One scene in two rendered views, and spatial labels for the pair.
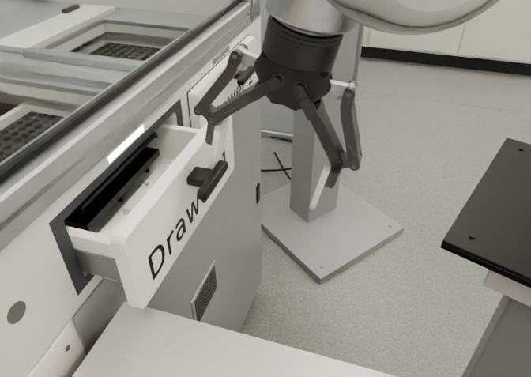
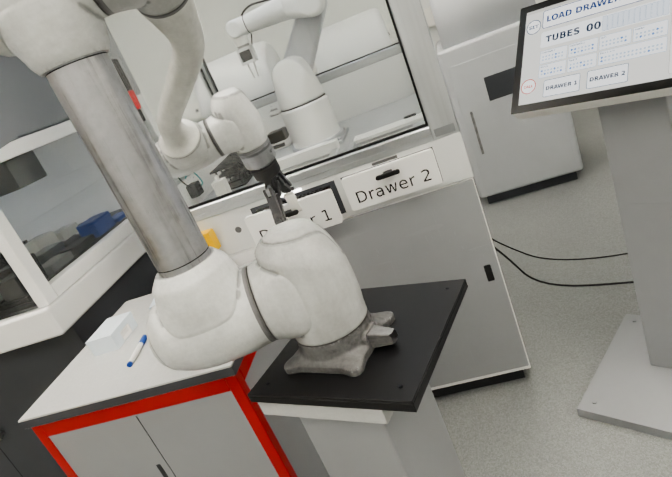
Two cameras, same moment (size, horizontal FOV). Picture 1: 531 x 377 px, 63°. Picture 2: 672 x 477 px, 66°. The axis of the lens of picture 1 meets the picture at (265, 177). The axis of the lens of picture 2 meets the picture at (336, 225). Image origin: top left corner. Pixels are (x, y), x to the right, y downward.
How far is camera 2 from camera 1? 1.51 m
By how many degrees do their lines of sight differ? 76
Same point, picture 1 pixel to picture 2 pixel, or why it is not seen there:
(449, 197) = not seen: outside the picture
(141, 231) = (253, 220)
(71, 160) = (257, 192)
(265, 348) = not seen: hidden behind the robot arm
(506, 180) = (396, 293)
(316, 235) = (638, 379)
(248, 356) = not seen: hidden behind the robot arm
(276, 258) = (584, 372)
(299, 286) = (563, 402)
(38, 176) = (244, 193)
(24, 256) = (240, 214)
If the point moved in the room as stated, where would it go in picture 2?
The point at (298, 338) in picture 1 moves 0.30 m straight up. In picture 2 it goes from (503, 425) to (478, 353)
